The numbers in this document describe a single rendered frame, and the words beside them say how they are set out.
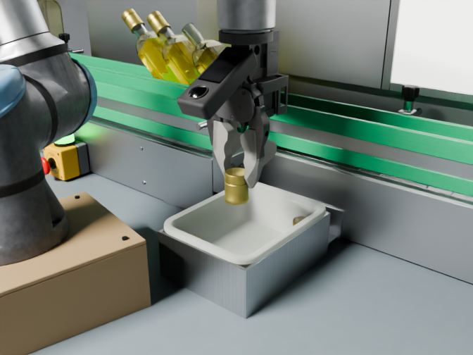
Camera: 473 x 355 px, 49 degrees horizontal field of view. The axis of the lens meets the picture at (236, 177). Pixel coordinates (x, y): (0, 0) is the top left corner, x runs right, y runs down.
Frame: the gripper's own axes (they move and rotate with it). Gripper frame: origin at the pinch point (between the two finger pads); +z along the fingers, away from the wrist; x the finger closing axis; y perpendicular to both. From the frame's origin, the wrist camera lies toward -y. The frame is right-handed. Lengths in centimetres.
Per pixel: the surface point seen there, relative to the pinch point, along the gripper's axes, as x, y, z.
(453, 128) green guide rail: -20.1, 29.7, -3.8
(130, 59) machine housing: 72, 42, -3
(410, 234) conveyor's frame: -18.7, 20.5, 11.7
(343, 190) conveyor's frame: -6.6, 20.6, 7.5
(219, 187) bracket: 13.0, 11.3, 9.1
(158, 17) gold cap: 43, 27, -17
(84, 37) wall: 250, 153, 18
